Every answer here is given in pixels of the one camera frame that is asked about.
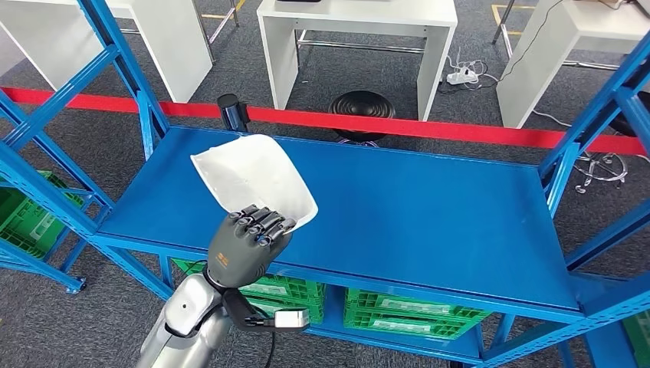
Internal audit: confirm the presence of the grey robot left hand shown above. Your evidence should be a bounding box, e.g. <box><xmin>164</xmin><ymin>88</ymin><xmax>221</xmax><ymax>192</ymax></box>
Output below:
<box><xmin>205</xmin><ymin>204</ymin><xmax>298</xmax><ymax>291</ymax></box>

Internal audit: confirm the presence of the white curved plastic part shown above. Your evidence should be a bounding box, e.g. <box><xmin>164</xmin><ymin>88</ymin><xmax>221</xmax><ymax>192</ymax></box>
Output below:
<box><xmin>190</xmin><ymin>133</ymin><xmax>320</xmax><ymax>235</ymax></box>

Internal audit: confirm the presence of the green plastic crate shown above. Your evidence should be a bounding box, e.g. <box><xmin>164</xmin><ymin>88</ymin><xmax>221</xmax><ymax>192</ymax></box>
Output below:
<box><xmin>243</xmin><ymin>293</ymin><xmax>325</xmax><ymax>325</ymax></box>
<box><xmin>172</xmin><ymin>258</ymin><xmax>326</xmax><ymax>301</ymax></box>
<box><xmin>343</xmin><ymin>307</ymin><xmax>481</xmax><ymax>340</ymax></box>
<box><xmin>0</xmin><ymin>169</ymin><xmax>86</xmax><ymax>260</ymax></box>
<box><xmin>622</xmin><ymin>310</ymin><xmax>650</xmax><ymax>368</ymax></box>
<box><xmin>345</xmin><ymin>287</ymin><xmax>493</xmax><ymax>321</ymax></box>

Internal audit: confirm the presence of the black round stool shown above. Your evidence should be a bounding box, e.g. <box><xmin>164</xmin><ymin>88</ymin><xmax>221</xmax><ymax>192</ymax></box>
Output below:
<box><xmin>327</xmin><ymin>90</ymin><xmax>397</xmax><ymax>143</ymax></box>

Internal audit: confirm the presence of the white desk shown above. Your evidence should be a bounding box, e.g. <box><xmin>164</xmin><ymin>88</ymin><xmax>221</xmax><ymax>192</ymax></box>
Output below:
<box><xmin>494</xmin><ymin>0</ymin><xmax>650</xmax><ymax>129</ymax></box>
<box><xmin>256</xmin><ymin>0</ymin><xmax>458</xmax><ymax>122</ymax></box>
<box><xmin>0</xmin><ymin>0</ymin><xmax>213</xmax><ymax>104</ymax></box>

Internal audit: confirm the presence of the yellow floor tape line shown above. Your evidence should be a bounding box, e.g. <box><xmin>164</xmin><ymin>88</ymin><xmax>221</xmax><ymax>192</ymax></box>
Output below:
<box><xmin>490</xmin><ymin>4</ymin><xmax>535</xmax><ymax>38</ymax></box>
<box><xmin>200</xmin><ymin>0</ymin><xmax>246</xmax><ymax>21</ymax></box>

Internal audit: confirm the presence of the red barrier belt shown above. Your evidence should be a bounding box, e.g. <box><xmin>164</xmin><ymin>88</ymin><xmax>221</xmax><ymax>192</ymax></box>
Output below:
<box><xmin>0</xmin><ymin>87</ymin><xmax>646</xmax><ymax>157</ymax></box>

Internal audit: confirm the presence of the white power strip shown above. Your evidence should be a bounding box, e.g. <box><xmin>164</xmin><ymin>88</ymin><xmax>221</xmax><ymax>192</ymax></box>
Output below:
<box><xmin>445</xmin><ymin>68</ymin><xmax>479</xmax><ymax>87</ymax></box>

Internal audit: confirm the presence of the office chair chrome base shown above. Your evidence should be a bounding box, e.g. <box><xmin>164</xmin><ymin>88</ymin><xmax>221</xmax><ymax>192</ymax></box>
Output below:
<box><xmin>573</xmin><ymin>109</ymin><xmax>650</xmax><ymax>195</ymax></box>

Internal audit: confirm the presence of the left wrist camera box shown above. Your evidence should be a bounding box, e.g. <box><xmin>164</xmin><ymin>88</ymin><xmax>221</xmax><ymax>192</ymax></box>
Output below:
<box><xmin>222</xmin><ymin>288</ymin><xmax>312</xmax><ymax>334</ymax></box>

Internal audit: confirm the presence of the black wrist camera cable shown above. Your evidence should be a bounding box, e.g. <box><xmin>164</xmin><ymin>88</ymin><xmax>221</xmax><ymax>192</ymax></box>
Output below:
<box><xmin>263</xmin><ymin>330</ymin><xmax>277</xmax><ymax>368</ymax></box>

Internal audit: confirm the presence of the black barrier post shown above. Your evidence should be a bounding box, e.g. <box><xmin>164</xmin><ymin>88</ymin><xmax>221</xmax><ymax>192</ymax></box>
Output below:
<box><xmin>216</xmin><ymin>93</ymin><xmax>251</xmax><ymax>134</ymax></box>

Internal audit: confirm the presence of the chrome table frame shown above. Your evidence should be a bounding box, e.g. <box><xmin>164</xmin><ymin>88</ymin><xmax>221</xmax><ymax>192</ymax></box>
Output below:
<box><xmin>192</xmin><ymin>0</ymin><xmax>241</xmax><ymax>63</ymax></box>
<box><xmin>491</xmin><ymin>0</ymin><xmax>515</xmax><ymax>61</ymax></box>

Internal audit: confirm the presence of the white cable bundle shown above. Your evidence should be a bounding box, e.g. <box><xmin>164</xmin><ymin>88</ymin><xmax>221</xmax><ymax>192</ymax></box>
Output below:
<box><xmin>446</xmin><ymin>46</ymin><xmax>504</xmax><ymax>93</ymax></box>

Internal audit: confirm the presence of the thin black floor cable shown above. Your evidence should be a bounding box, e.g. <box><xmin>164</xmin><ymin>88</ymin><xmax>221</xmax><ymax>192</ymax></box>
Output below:
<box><xmin>437</xmin><ymin>0</ymin><xmax>565</xmax><ymax>95</ymax></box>

